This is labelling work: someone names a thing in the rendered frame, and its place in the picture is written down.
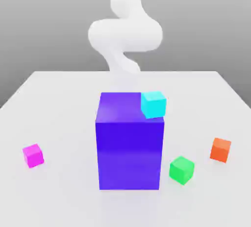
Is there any small green cube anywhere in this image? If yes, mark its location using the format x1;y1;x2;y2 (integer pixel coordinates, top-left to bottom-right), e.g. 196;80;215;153
169;155;195;186

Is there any large purple box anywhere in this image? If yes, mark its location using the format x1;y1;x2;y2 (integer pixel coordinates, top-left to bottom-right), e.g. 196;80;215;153
95;92;165;191

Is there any small magenta cube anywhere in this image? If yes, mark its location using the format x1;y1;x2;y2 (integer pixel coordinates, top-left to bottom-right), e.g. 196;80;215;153
22;143;45;169

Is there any small cyan cube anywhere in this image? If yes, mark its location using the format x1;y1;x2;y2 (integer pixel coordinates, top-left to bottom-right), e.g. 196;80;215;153
140;91;167;120

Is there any small orange cube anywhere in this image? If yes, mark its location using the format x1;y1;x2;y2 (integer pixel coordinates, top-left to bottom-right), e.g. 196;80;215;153
209;137;232;164

